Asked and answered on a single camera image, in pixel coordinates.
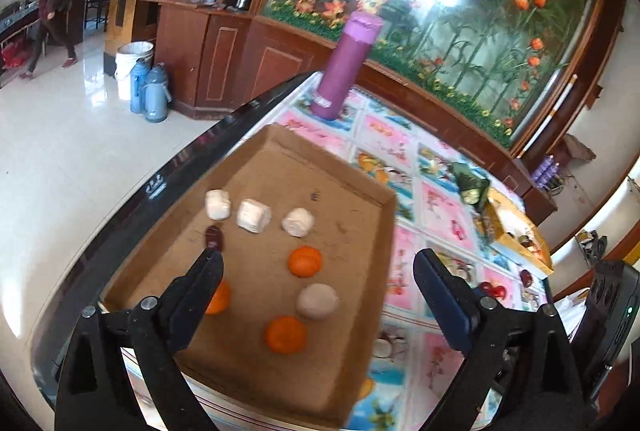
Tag dark wooden chair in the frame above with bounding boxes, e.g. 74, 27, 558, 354
84, 0, 113, 33

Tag white plastic bucket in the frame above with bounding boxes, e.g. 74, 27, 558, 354
114, 41, 155, 101

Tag yellow padded envelope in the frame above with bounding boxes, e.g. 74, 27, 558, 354
475, 188, 554, 278

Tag beige round cake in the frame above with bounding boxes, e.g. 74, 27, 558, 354
295, 282, 341, 322

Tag white rod with orange bands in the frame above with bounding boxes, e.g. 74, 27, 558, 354
519, 74, 579, 158

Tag dark shoes on shelf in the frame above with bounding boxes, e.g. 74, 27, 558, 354
575, 229, 609, 260

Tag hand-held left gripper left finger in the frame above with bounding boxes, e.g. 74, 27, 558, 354
54, 250, 225, 431

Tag purple thermos bottle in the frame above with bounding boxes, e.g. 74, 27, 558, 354
310, 10, 385, 120

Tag flower and bamboo glass mural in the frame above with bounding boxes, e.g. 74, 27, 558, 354
262, 0, 615, 148

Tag white rose with green leaves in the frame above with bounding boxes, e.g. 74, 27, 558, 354
448, 162, 491, 206

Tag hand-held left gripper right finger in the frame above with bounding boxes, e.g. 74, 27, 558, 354
413, 249, 587, 431

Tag brown cardboard tray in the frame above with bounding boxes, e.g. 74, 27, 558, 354
100, 124, 399, 430

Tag blue thermos jug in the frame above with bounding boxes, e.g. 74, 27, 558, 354
144, 63, 172, 122
129, 60, 151, 114

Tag orange mandarin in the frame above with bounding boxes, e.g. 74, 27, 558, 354
205, 280, 233, 315
287, 246, 324, 279
265, 315, 308, 355

